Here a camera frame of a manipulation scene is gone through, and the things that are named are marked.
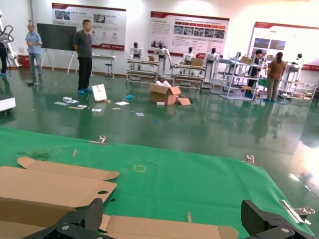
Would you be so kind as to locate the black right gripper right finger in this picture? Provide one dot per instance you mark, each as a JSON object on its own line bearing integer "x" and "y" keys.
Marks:
{"x": 259, "y": 220}

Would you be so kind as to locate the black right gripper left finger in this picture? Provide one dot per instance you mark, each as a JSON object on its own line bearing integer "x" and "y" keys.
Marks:
{"x": 87, "y": 217}

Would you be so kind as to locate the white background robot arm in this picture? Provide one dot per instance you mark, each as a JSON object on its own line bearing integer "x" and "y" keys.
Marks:
{"x": 12, "y": 57}

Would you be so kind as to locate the open brown cardboard box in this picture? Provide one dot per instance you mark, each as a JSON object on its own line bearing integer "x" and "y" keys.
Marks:
{"x": 49, "y": 184}
{"x": 162, "y": 227}

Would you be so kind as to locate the red box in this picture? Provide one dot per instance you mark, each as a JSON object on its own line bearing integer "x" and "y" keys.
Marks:
{"x": 23, "y": 61}

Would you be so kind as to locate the metal table clip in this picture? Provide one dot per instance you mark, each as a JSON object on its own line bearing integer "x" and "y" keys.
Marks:
{"x": 99, "y": 142}
{"x": 251, "y": 161}
{"x": 295, "y": 212}

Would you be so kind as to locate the green table cloth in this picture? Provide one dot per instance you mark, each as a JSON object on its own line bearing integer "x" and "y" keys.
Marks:
{"x": 174, "y": 186}

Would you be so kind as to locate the yellow flat strip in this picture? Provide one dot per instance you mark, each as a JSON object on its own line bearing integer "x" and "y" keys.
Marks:
{"x": 76, "y": 107}

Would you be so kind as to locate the white blue booklet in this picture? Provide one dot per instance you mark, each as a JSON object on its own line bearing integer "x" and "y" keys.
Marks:
{"x": 82, "y": 106}

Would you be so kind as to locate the white paper sheet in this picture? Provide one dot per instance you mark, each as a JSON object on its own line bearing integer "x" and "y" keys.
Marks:
{"x": 61, "y": 103}

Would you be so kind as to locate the white plastic packet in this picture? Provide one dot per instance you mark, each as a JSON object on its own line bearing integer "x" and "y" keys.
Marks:
{"x": 69, "y": 99}

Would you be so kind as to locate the blue shoe cover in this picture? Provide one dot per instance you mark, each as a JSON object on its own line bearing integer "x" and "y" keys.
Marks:
{"x": 129, "y": 96}

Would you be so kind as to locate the white foam block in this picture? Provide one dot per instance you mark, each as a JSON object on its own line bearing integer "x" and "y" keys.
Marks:
{"x": 160, "y": 103}

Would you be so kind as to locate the green covered table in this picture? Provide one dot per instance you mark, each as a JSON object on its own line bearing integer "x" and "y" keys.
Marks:
{"x": 263, "y": 82}

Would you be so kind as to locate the white mobile platform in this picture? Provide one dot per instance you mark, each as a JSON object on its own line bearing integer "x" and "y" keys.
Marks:
{"x": 6, "y": 103}

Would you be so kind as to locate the flat cardboard piece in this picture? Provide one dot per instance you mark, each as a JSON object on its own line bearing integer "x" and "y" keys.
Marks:
{"x": 184, "y": 101}

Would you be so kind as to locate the large open cardboard carton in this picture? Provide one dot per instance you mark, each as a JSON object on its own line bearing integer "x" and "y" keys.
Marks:
{"x": 163, "y": 97}

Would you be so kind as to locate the person in brown shirt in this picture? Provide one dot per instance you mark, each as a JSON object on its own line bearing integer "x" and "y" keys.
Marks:
{"x": 276, "y": 69}

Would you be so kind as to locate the black stool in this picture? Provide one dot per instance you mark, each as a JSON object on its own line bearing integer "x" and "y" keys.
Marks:
{"x": 109, "y": 65}

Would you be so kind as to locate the black haired person dark shirt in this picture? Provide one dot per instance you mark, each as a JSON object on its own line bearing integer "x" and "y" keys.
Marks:
{"x": 256, "y": 64}

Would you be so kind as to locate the white black humanoid robot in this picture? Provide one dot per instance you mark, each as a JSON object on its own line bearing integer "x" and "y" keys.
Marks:
{"x": 295, "y": 65}
{"x": 136, "y": 51}
{"x": 189, "y": 56}
{"x": 211, "y": 57}
{"x": 161, "y": 52}

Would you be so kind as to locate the small cardboard carton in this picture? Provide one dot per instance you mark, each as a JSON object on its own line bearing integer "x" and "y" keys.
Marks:
{"x": 152, "y": 58}
{"x": 197, "y": 62}
{"x": 246, "y": 60}

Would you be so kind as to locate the white shelving rack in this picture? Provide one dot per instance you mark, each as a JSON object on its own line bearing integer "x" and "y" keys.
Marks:
{"x": 229, "y": 62}

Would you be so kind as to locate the white desk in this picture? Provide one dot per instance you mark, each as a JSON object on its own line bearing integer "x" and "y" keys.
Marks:
{"x": 103, "y": 56}

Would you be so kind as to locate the man in dark polo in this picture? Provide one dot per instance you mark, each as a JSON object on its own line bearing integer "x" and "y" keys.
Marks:
{"x": 83, "y": 44}

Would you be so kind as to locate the person in dark trousers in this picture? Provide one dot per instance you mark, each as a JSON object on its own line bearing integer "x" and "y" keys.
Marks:
{"x": 3, "y": 59}

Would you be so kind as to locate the black display on stand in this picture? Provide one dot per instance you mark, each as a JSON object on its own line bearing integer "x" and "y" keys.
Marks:
{"x": 56, "y": 37}

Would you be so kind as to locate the man in light blue shirt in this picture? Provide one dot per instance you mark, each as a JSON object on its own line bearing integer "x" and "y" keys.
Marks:
{"x": 33, "y": 42}

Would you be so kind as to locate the metal frame workbench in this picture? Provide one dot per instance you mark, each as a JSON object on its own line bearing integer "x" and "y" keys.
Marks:
{"x": 142, "y": 62}
{"x": 299, "y": 85}
{"x": 188, "y": 66}

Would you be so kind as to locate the red white wall info board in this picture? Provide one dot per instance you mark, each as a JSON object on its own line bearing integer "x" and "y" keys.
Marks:
{"x": 284, "y": 42}
{"x": 189, "y": 32}
{"x": 104, "y": 25}

